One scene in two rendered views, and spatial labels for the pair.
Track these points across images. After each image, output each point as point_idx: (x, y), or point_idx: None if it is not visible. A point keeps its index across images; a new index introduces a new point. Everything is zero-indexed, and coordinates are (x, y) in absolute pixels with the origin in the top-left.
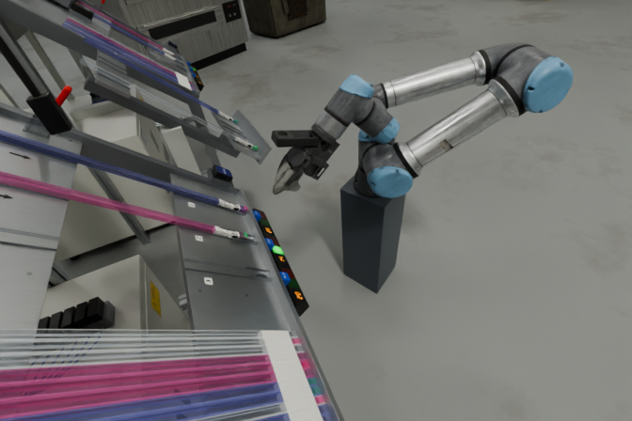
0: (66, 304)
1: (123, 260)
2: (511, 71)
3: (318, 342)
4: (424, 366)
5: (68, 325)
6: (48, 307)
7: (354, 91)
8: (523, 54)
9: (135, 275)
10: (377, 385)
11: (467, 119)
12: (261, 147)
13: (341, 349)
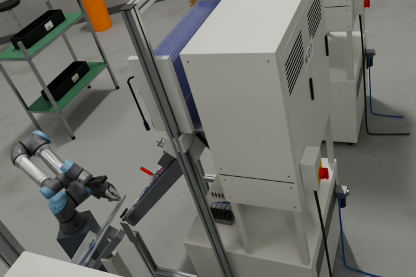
0: (220, 235)
1: (190, 243)
2: (37, 142)
3: (166, 262)
4: (144, 224)
5: (215, 208)
6: (226, 238)
7: (72, 161)
8: (27, 140)
9: (190, 230)
10: (164, 230)
11: (57, 156)
12: (89, 237)
13: (161, 251)
